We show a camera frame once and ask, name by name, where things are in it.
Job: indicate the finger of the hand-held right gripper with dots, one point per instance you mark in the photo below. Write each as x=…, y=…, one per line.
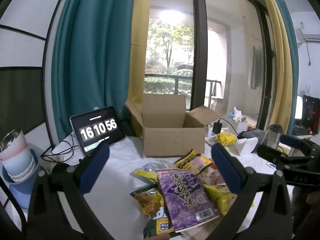
x=290, y=141
x=271, y=153

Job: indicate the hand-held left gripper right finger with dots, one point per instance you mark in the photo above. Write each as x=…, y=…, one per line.
x=226, y=167

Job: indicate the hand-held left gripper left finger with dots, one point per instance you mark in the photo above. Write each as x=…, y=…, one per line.
x=96, y=166

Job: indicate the purple snack packet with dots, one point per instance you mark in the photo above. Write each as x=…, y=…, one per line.
x=185, y=195

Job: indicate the cardboard box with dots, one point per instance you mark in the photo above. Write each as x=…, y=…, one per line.
x=172, y=140

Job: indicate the person's right hand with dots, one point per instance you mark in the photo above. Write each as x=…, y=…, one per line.
x=306, y=210

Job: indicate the steel thermos cup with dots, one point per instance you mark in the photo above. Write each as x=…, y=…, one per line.
x=273, y=135

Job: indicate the beige snack packet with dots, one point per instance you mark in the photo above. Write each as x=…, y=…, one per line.
x=208, y=176

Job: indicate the yellow red snack packet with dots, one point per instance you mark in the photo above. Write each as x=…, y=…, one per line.
x=201, y=163

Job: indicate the grey cloth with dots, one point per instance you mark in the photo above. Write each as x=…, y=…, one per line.
x=255, y=133

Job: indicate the white tissue roll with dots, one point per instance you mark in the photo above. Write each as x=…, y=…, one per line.
x=243, y=146

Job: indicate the yellow plastic bag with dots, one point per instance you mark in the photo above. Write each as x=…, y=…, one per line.
x=226, y=138

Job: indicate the bright yellow snack packet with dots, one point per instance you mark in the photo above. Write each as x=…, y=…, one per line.
x=222, y=197

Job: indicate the black computer tower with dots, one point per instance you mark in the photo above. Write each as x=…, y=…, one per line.
x=311, y=115

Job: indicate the computer monitor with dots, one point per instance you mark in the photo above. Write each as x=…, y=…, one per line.
x=298, y=107

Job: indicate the tablet with clock display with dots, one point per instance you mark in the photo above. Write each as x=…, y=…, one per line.
x=97, y=127

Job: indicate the white power strip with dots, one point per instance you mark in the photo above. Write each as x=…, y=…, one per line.
x=209, y=132

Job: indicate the black yellow snack packet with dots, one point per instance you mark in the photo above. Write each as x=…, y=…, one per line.
x=186, y=158

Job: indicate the white woven basket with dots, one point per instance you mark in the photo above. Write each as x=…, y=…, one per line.
x=240, y=126

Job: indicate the small yellow snack packet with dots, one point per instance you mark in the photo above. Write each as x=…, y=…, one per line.
x=146, y=175

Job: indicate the tissue pack in basket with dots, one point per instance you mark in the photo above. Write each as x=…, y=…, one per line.
x=237, y=113

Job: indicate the clear plastic snack packet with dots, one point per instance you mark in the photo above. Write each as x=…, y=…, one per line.
x=156, y=167

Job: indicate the yellow green snack packet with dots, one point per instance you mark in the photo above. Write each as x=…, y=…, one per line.
x=150, y=202

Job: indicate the narrow teal curtain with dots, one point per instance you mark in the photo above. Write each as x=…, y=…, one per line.
x=293, y=67

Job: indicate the yellow curtain with long folds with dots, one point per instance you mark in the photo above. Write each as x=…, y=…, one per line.
x=280, y=67

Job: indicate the pale blue plastic cup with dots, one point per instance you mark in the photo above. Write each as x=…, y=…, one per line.
x=20, y=167

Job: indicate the blue plastic bucket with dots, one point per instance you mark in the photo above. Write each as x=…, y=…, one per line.
x=22, y=190

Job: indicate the folding drying rack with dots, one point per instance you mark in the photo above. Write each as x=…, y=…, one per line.
x=213, y=90

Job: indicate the pink plastic cup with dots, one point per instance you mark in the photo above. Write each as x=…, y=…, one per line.
x=12, y=145

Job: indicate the yellow curtain beside teal curtain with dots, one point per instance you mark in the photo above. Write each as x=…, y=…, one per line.
x=138, y=67

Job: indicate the black balcony railing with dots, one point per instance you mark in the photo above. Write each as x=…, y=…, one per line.
x=167, y=75

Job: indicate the white air conditioner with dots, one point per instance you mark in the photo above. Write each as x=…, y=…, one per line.
x=310, y=33

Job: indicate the wide teal curtain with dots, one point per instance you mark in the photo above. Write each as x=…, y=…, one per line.
x=95, y=55

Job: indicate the black window frame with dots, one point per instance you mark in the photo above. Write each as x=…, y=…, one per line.
x=200, y=42

